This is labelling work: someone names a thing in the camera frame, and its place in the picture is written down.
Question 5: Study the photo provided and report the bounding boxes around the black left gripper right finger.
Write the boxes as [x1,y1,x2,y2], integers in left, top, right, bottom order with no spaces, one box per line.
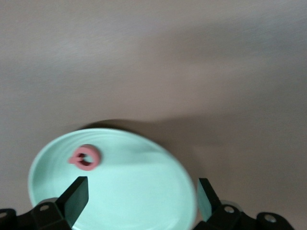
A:
[191,178,295,230]

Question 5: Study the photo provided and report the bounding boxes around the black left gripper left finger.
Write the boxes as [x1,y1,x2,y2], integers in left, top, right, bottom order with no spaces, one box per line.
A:
[0,176,89,230]

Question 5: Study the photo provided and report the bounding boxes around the pink capital letter Q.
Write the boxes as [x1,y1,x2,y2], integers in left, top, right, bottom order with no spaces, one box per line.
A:
[68,144,103,173]

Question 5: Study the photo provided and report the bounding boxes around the green plate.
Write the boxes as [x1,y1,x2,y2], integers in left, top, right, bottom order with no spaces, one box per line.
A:
[27,128,199,230]

